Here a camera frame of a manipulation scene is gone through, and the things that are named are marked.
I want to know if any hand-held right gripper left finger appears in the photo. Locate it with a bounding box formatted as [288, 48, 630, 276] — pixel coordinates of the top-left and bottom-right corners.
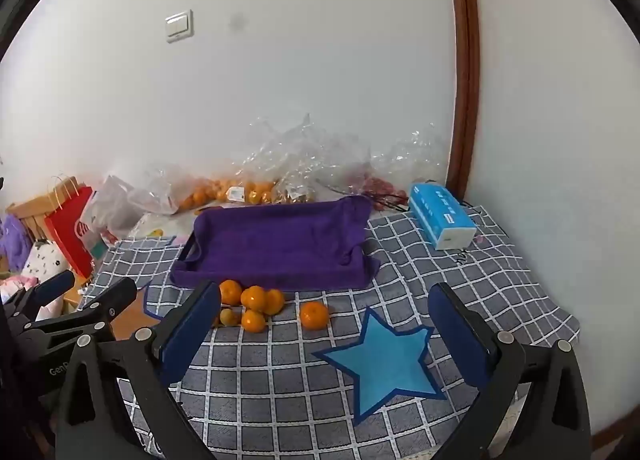
[55, 279, 222, 460]

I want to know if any wooden chair back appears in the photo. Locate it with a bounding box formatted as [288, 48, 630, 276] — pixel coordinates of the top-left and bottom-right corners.
[5, 193, 51, 241]

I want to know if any cream printed bed sheet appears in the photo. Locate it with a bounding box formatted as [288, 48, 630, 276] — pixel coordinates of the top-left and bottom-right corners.
[125, 210, 201, 241]

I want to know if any brown wooden door frame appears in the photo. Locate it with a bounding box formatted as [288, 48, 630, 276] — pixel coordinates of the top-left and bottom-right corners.
[442, 0, 482, 191]

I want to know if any clear bag of oranges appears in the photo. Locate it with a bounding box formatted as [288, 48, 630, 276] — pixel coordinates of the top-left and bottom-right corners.
[127, 165, 281, 215]

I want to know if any blue tissue pack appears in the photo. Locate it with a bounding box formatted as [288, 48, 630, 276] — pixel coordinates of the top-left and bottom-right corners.
[408, 182, 478, 251]

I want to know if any pile of red lychees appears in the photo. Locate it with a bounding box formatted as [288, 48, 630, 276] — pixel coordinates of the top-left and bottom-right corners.
[350, 173, 408, 211]

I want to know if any purple plush toy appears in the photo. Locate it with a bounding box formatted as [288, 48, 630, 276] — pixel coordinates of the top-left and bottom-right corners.
[0, 213, 33, 273]

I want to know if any large crumpled clear plastic bag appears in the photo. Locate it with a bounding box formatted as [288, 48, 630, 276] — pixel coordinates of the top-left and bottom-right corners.
[235, 113, 373, 191]

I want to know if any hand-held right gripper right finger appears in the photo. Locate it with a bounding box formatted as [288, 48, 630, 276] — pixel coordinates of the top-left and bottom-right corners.
[427, 283, 592, 460]

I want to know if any red paper bag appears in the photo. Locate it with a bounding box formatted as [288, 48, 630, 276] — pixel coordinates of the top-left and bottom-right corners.
[44, 185, 96, 280]

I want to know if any white light switch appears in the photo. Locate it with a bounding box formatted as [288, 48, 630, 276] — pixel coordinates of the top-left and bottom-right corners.
[165, 9, 194, 44]

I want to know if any purple towel lined tray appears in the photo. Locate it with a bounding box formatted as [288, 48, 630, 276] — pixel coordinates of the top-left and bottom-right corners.
[169, 195, 382, 292]

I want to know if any white spotted cloth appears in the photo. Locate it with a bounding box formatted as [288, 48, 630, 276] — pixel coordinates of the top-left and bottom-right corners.
[20, 240, 71, 321]

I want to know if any clear bag of longans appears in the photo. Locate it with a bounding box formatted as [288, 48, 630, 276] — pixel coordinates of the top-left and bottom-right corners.
[274, 175, 321, 205]

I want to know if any grey checked star blanket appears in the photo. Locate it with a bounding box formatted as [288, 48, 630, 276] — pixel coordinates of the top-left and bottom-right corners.
[75, 200, 581, 460]

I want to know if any white plastic bag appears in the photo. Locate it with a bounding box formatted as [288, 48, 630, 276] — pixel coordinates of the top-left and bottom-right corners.
[80, 175, 146, 261]

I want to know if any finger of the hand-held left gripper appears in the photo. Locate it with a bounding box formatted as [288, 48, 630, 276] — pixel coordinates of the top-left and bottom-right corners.
[20, 277, 138, 356]
[2, 269, 77, 326]

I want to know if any small crumpled clear plastic bag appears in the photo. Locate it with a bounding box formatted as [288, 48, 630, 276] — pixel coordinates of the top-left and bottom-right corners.
[372, 123, 448, 191]

